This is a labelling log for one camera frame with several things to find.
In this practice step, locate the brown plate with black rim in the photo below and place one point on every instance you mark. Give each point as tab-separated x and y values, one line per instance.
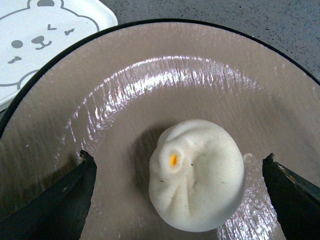
115	92

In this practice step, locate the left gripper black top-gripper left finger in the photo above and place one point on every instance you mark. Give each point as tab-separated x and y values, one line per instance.
60	212

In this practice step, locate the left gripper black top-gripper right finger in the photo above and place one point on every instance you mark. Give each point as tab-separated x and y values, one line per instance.
295	200

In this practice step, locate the white steamed bun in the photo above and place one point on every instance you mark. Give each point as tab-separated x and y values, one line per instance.
197	176

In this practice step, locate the white bear-print tray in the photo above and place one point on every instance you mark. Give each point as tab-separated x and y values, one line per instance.
32	32

